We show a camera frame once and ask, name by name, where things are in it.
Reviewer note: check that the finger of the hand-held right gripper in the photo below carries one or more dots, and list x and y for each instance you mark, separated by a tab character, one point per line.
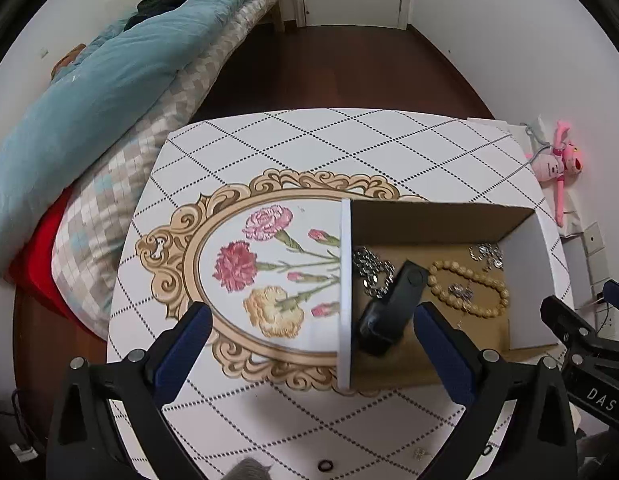
564	317
617	293

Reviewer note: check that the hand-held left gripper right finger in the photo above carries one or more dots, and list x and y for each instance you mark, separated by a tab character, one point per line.
444	355

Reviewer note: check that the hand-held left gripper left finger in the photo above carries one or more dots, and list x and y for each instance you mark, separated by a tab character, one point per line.
187	350

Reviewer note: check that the cardboard box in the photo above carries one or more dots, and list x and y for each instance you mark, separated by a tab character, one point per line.
439	225

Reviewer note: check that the small silver pendant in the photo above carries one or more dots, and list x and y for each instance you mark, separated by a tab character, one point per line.
460	291

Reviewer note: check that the black smart watch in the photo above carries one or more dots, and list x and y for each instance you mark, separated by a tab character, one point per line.
389	315

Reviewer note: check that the small gold earring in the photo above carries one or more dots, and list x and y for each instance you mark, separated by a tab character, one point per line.
420	454

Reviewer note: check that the grey fuzzy cloth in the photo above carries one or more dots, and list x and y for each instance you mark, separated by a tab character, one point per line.
247	469

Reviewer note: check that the pink plush toy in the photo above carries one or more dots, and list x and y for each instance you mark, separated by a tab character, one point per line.
552	162

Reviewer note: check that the red cloth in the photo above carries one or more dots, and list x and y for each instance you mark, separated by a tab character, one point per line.
39	260

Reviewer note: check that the white power plug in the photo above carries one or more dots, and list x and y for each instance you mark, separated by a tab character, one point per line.
23	452

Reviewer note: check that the checkered bed sheet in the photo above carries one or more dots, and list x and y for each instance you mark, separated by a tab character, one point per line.
139	160

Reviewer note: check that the bed with blue duvet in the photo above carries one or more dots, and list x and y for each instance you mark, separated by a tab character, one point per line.
114	85

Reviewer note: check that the white wall socket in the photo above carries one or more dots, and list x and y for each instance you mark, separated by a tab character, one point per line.
608	322
594	237

